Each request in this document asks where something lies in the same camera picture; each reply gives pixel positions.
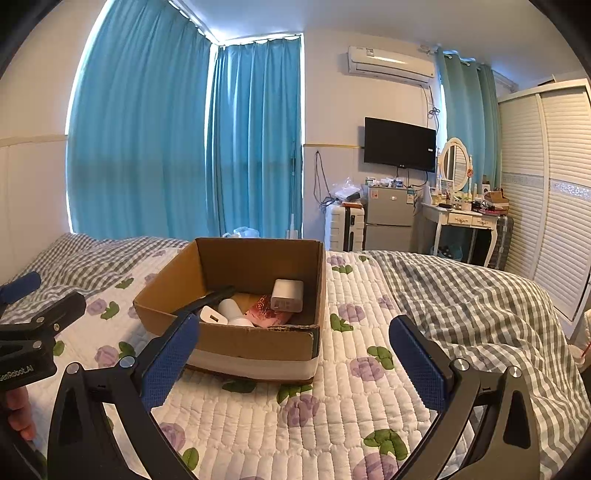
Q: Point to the white air conditioner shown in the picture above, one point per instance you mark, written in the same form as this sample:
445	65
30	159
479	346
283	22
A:
390	62

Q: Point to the cardboard box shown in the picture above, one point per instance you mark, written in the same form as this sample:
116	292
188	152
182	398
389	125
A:
258	346

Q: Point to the white oval mirror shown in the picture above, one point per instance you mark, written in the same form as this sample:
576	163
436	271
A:
455	164

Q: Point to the row of cosmetics bottles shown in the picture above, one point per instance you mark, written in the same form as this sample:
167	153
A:
457	201

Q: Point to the white dressing table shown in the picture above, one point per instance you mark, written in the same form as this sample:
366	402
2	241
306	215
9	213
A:
461	219

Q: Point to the white floral quilt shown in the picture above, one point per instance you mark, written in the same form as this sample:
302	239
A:
323	415

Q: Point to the white plug adapter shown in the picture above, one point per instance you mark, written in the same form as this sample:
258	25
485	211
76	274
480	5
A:
286	295

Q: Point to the person's left hand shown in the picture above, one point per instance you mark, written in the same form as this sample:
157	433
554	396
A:
21	410

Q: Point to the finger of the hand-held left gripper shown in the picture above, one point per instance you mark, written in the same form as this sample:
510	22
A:
21	284
60	314

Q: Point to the grey small fridge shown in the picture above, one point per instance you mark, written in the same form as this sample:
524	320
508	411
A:
388	217

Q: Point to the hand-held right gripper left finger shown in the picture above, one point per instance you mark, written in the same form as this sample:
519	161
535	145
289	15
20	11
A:
168	360

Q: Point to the wide blue curtain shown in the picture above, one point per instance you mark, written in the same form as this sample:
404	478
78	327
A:
138	129

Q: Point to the teal curtain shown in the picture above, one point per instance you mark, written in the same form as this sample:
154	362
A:
468	115

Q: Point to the narrow blue curtain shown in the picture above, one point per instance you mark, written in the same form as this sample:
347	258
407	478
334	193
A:
256	138

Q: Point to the white rounded small device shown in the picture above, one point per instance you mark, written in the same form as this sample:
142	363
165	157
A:
212	316

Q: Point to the white louvred wardrobe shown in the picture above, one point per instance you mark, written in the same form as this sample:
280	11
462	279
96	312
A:
554	184

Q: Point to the dark suitcase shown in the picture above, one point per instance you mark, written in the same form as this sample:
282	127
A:
501	240

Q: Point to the white cylindrical device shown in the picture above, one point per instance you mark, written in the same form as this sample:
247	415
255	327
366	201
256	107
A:
231	310

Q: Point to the crumpled plastic bag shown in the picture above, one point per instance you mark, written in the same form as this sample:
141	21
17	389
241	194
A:
346	190

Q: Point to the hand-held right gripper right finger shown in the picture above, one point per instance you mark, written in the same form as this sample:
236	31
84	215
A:
418	364

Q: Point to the clear plastic bag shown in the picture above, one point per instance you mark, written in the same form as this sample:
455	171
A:
242	232

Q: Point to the white suitcase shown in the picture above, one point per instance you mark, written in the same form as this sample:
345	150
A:
341	226

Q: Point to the small brown box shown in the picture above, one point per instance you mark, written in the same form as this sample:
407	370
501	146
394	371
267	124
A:
495	197

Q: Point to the pink patterned wallet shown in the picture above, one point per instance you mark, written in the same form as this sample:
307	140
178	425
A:
265	311

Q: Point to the black wall television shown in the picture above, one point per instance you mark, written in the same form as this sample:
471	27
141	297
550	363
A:
399	143

